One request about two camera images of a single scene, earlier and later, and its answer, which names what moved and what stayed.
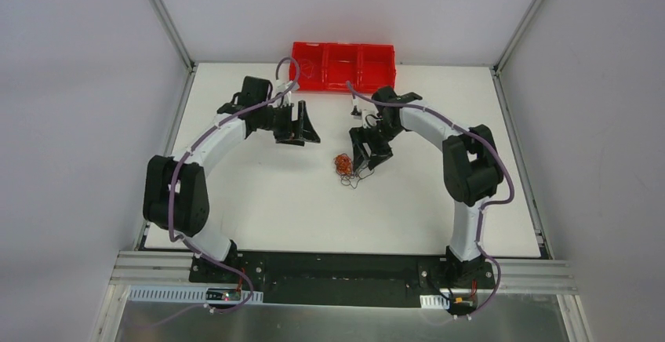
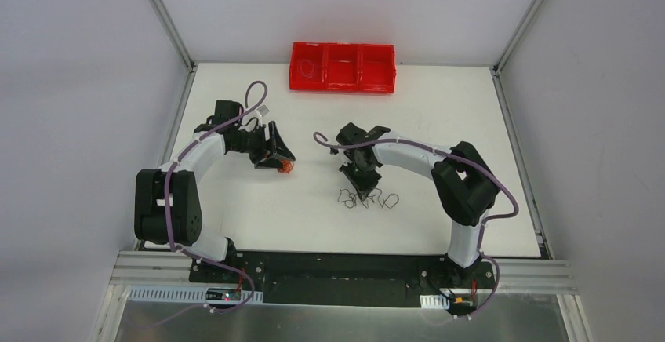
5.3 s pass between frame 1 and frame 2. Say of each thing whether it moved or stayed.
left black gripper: moved
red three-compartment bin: stayed
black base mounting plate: stayed
